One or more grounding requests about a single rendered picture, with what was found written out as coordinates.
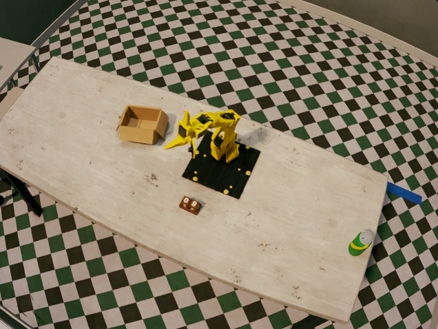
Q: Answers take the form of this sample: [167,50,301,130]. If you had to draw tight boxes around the green drink can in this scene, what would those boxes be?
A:
[348,231,373,257]

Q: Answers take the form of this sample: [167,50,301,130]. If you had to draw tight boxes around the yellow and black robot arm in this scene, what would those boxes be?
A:
[190,109,241,162]

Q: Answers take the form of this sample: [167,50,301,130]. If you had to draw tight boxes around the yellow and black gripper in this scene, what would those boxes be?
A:
[164,110,196,158]

